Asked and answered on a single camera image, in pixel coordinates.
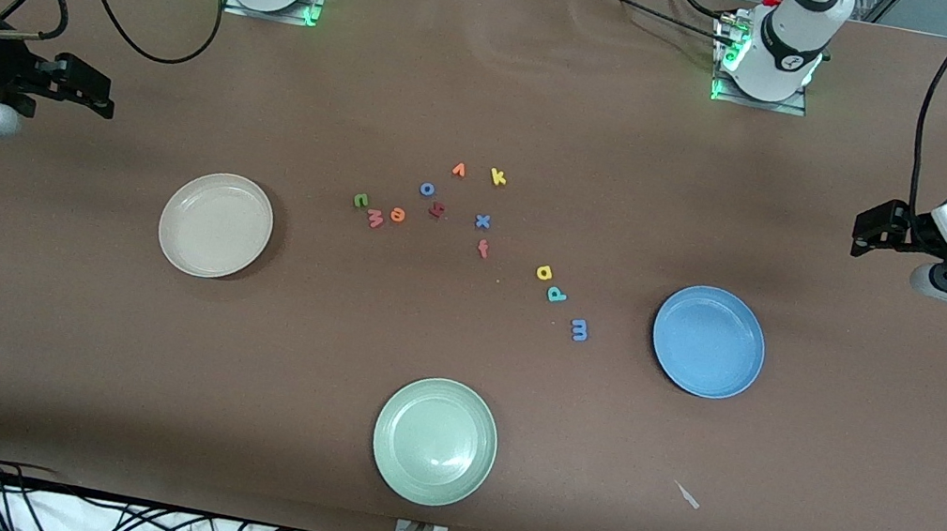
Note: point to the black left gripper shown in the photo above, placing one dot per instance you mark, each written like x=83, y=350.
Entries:
x=909, y=229

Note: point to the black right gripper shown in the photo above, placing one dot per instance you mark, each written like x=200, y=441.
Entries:
x=0, y=65

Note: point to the green foam letter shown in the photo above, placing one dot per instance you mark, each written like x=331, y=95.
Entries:
x=358, y=199

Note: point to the blue foam letter m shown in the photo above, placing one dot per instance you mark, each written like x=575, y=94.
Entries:
x=585, y=331

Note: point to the red foam letter w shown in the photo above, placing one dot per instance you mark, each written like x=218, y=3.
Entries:
x=375, y=220

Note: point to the teal foam letter p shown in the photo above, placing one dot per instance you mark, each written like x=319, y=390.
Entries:
x=560, y=298

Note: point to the yellow foam letter a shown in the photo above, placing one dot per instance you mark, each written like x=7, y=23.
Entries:
x=548, y=274

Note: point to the orange foam letter e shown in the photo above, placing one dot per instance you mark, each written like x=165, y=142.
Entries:
x=397, y=214

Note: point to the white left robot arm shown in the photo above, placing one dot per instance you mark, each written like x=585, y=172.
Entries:
x=782, y=58

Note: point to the beige brown plate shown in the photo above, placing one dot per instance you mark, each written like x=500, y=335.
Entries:
x=214, y=224

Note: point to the blue plate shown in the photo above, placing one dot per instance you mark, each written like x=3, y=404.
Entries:
x=709, y=341

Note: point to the small white paper scrap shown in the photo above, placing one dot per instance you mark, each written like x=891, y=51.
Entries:
x=689, y=497

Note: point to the blue foam letter o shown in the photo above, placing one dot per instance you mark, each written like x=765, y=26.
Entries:
x=421, y=188

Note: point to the red foam letter h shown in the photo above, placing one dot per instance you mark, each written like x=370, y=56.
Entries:
x=437, y=210

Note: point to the orange foam letter v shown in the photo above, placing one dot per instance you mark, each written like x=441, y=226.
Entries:
x=459, y=166

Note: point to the yellow foam letter k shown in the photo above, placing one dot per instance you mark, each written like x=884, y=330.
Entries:
x=494, y=177

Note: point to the blue foam letter x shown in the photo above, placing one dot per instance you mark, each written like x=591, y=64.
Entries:
x=482, y=221

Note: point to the red foam letter f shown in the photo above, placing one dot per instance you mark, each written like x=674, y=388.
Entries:
x=483, y=249

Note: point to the brown table cover sheet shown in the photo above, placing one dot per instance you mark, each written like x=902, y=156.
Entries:
x=460, y=349

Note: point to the pale green plate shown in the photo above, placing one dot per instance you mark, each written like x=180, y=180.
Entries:
x=434, y=442

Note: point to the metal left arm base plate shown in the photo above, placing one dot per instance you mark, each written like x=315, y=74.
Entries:
x=760, y=104

